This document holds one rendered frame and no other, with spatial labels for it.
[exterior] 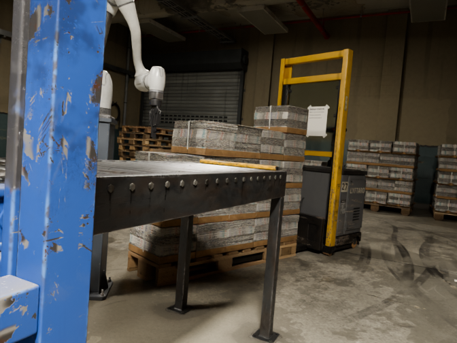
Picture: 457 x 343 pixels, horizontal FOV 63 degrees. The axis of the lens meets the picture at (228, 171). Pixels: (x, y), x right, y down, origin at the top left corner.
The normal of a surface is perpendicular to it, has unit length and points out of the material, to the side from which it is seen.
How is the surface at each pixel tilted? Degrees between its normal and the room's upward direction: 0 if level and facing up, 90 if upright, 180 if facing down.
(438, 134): 90
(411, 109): 90
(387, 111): 90
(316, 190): 90
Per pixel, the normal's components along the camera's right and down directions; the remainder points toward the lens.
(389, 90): -0.47, 0.01
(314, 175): -0.72, -0.02
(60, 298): 0.88, 0.10
